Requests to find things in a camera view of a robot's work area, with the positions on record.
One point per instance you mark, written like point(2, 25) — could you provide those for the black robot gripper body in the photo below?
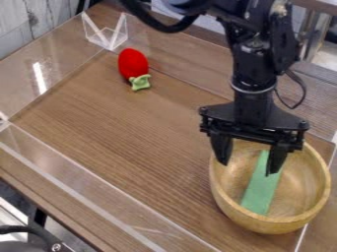
point(252, 119)

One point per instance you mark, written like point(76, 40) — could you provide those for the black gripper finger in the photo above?
point(276, 156)
point(220, 144)

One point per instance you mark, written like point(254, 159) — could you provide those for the green rectangular stick block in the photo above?
point(260, 189)

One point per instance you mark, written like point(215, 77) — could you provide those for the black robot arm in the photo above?
point(263, 46)

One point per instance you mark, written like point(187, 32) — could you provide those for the brown wooden bowl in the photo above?
point(300, 194)

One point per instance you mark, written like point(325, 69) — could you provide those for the red plush strawberry toy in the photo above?
point(133, 68)

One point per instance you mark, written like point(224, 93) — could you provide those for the metal background table leg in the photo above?
point(310, 27)

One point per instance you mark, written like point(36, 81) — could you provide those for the clear acrylic front barrier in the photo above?
point(99, 211)

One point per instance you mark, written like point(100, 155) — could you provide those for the clear acrylic corner bracket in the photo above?
point(105, 37)

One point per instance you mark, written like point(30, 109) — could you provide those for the black table frame leg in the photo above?
point(21, 237)

